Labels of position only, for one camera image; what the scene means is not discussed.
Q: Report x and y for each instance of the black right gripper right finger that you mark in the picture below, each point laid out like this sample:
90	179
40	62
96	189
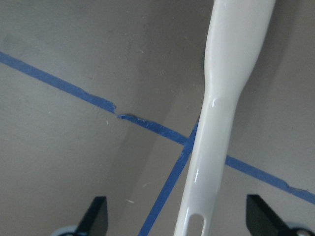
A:
261	220

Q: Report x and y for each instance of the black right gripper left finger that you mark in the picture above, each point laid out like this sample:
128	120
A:
95	220

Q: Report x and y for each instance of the white hand brush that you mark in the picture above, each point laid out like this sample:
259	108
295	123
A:
235	37

